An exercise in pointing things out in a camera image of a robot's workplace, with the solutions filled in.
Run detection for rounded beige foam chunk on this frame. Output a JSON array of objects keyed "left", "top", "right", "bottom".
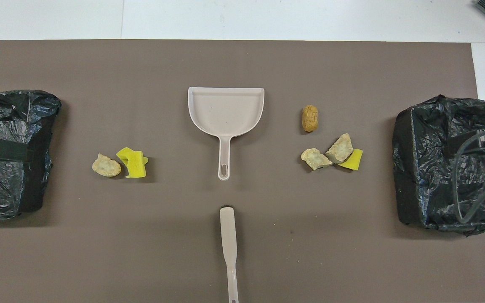
[{"left": 92, "top": 154, "right": 122, "bottom": 178}]

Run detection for small yellow sponge wedge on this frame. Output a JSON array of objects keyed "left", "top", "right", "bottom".
[{"left": 338, "top": 149, "right": 363, "bottom": 171}]

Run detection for thin yellow sponge piece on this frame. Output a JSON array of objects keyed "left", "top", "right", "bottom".
[{"left": 116, "top": 147, "right": 135, "bottom": 165}]

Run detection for blocky beige foam chunk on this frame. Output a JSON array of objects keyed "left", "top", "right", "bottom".
[{"left": 325, "top": 133, "right": 354, "bottom": 164}]

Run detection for large yellow sponge piece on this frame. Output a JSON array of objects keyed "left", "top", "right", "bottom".
[{"left": 125, "top": 150, "right": 149, "bottom": 178}]

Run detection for pale yellow foam chunk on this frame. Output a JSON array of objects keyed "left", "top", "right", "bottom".
[{"left": 301, "top": 148, "right": 333, "bottom": 171}]

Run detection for brown oval sponge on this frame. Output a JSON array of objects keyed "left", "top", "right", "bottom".
[{"left": 302, "top": 105, "right": 319, "bottom": 133}]

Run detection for beige plastic dustpan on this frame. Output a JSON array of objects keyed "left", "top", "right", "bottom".
[{"left": 188, "top": 87, "right": 265, "bottom": 181}]

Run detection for beige hand brush black bristles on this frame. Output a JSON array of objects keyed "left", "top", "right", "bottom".
[{"left": 219, "top": 206, "right": 240, "bottom": 303}]

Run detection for bin with black bag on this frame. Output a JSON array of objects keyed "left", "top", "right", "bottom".
[
  {"left": 0, "top": 90, "right": 62, "bottom": 220},
  {"left": 393, "top": 96, "right": 485, "bottom": 236}
]

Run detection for brown table mat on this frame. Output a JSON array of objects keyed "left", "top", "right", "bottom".
[{"left": 0, "top": 40, "right": 485, "bottom": 303}]

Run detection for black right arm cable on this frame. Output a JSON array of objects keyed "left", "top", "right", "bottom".
[{"left": 454, "top": 128, "right": 485, "bottom": 224}]

